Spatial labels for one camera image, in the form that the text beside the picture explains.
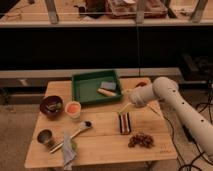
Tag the striped red black block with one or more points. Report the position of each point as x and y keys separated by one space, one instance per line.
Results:
x=125 y=126

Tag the metal cup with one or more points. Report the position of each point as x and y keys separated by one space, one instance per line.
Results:
x=45 y=137

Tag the red orange small bowl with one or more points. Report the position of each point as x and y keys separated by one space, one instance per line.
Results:
x=141 y=84

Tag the grey blue sponge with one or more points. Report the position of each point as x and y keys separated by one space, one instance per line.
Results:
x=108 y=85

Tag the dark red bowl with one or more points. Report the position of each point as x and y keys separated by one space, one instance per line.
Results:
x=51 y=106

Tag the wooden table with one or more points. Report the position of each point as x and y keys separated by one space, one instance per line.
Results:
x=103 y=143

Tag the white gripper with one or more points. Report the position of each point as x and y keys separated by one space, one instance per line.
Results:
x=140 y=97

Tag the green plastic tray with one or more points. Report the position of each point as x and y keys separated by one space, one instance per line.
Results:
x=85 y=87

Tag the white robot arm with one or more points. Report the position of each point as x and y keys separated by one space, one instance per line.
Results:
x=163 y=88

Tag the yellow banana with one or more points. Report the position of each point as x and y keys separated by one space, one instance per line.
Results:
x=106 y=92

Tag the orange filled white cup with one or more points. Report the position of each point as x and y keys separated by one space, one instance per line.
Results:
x=73 y=109

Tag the brown grape bunch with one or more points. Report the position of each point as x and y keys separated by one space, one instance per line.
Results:
x=141 y=139

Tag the background wooden shelf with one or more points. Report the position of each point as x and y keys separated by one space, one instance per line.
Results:
x=88 y=13

